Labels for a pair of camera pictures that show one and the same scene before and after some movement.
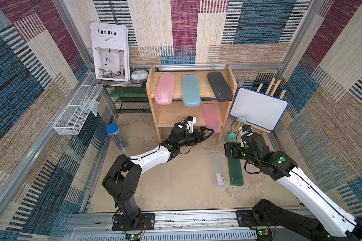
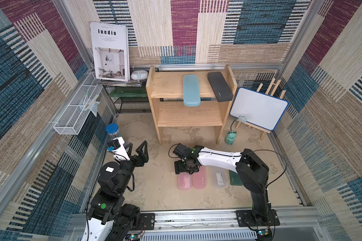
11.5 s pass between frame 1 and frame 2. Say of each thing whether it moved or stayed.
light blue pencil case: stayed
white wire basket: stayed
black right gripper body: moved
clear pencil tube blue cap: stayed
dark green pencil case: stayed
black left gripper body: moved
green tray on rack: stayed
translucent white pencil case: stayed
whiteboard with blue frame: stayed
